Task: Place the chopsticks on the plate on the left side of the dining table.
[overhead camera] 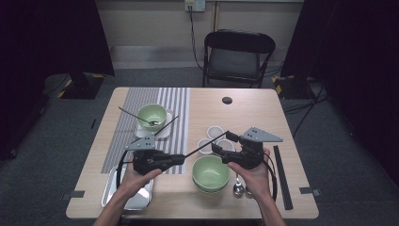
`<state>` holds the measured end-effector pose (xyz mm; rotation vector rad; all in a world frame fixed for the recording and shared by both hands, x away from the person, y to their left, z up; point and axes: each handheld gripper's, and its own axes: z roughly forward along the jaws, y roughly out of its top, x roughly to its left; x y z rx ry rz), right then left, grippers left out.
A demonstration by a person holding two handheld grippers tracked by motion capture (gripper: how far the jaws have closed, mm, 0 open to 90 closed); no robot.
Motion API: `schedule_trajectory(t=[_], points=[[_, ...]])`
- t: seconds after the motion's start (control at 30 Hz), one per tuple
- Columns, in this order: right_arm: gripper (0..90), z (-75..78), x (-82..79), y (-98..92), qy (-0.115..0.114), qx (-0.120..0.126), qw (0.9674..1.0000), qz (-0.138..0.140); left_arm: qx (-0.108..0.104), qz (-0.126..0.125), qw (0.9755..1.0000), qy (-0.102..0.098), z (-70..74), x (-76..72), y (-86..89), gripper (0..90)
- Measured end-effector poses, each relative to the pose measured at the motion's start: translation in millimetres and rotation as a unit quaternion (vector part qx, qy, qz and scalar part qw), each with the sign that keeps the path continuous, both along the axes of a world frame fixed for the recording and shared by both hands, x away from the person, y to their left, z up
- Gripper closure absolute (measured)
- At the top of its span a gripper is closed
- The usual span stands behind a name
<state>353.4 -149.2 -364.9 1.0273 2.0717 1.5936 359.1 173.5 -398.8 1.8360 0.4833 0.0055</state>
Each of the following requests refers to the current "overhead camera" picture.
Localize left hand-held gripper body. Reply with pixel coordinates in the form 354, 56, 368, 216
125, 135, 170, 176

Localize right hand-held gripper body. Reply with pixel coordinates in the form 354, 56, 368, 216
233, 126, 283, 170

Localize white square plate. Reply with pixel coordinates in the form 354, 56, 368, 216
135, 108, 174, 139

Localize row of black chopsticks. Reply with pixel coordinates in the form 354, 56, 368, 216
272, 144, 295, 211

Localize silver square tray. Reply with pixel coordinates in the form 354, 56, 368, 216
101, 165, 154, 212

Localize green bowl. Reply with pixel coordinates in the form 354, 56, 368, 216
194, 185, 229, 194
136, 103, 168, 132
191, 154, 231, 191

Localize person's right hand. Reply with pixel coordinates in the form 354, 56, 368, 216
227, 148, 272, 202

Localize person's left hand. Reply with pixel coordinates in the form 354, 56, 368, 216
117, 163, 163, 201

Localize grey white striped placemat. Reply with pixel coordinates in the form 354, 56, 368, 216
101, 87, 191, 175

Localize black stand base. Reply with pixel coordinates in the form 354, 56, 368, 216
56, 72, 105, 100
272, 74, 316, 100

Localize black folding chair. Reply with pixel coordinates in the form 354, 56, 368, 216
201, 28, 277, 89

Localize dark curtain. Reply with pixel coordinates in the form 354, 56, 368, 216
280, 0, 399, 186
0, 0, 116, 161

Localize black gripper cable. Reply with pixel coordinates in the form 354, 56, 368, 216
263, 153, 279, 202
116, 150, 135, 189

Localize black floor cables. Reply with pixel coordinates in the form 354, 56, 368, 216
281, 79, 330, 139

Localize black wall power cable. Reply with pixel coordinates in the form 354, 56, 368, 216
187, 6, 205, 71

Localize white wall outlet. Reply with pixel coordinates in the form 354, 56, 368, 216
184, 0, 206, 13

